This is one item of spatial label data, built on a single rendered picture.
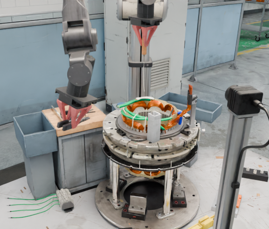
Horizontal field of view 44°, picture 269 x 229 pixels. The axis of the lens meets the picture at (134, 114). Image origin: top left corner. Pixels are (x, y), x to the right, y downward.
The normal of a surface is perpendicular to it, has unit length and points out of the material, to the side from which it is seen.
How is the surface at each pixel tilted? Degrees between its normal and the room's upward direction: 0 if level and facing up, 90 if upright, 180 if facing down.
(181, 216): 0
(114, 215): 0
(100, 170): 90
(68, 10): 70
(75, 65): 87
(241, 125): 90
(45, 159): 90
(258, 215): 0
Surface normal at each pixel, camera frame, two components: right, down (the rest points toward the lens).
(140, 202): -0.22, 0.40
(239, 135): 0.26, 0.41
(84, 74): 0.05, 0.37
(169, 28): 0.65, 0.33
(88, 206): 0.02, -0.91
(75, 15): 0.03, 0.09
